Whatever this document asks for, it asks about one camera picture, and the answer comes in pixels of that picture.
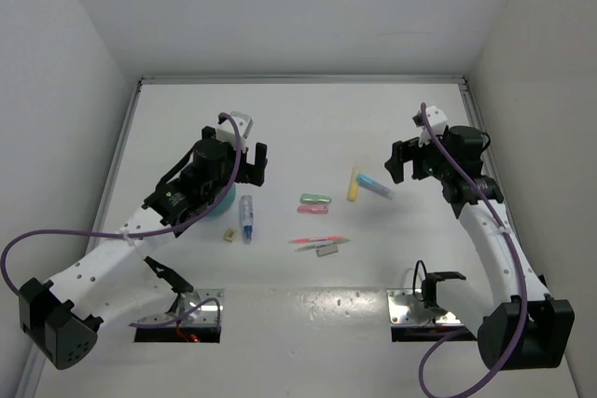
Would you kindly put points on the light blue highlighter marker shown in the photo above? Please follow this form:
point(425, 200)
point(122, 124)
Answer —
point(374, 186)

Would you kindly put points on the teal round organizer container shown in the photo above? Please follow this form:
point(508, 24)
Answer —
point(224, 205)

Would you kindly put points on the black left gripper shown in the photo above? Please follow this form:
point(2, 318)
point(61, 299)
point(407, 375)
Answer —
point(252, 172)

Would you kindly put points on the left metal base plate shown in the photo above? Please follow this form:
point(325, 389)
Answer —
point(202, 307)

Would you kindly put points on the grey rectangular eraser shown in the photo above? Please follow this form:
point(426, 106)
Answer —
point(327, 250)

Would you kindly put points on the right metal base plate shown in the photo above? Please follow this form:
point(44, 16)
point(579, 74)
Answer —
point(406, 311)

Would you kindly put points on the yellow highlighter marker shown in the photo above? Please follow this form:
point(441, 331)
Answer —
point(352, 193)

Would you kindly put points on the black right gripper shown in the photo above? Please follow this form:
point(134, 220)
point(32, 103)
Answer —
point(403, 152)

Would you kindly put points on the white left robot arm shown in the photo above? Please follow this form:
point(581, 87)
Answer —
point(64, 315)

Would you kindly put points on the blue glue stick tube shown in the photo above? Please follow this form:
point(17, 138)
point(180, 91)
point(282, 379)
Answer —
point(246, 217)

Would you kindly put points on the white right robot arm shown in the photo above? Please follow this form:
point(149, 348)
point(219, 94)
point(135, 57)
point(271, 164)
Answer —
point(519, 304)

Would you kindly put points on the green highlighter marker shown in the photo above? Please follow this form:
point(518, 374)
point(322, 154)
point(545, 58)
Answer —
point(316, 199)

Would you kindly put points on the small beige eraser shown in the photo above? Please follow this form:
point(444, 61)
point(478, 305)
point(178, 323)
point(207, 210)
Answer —
point(229, 235)

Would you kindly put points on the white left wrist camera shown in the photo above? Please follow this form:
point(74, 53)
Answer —
point(226, 132)

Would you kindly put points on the red thin pen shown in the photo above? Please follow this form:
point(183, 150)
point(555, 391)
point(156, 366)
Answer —
point(315, 239)

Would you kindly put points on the metal base plate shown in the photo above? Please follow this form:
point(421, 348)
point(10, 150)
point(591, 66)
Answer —
point(202, 307)
point(406, 311)

